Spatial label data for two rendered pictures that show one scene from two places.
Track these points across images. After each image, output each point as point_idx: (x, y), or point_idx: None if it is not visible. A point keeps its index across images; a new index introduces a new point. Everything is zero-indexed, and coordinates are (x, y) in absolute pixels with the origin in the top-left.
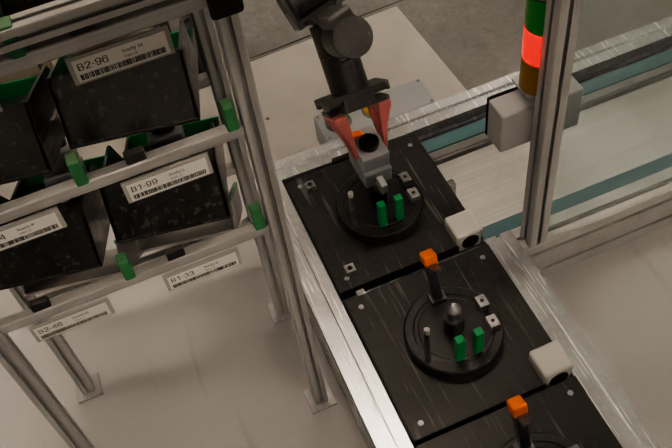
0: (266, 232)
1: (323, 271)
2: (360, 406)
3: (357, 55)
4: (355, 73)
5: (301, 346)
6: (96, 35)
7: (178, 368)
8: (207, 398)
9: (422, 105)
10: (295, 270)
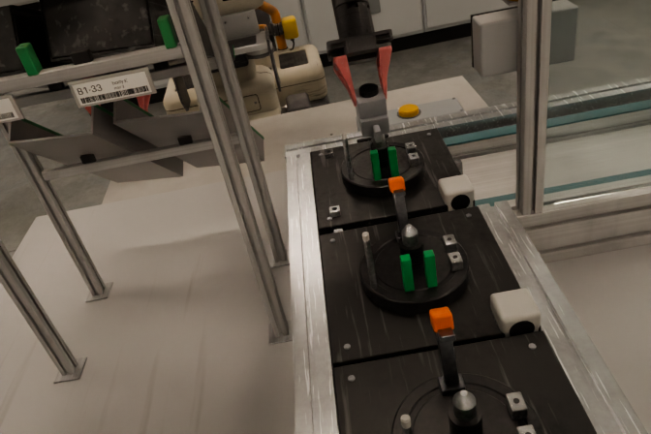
0: (179, 56)
1: (313, 213)
2: (294, 324)
3: None
4: (360, 19)
5: (245, 244)
6: None
7: (174, 289)
8: (185, 316)
9: (451, 112)
10: (220, 124)
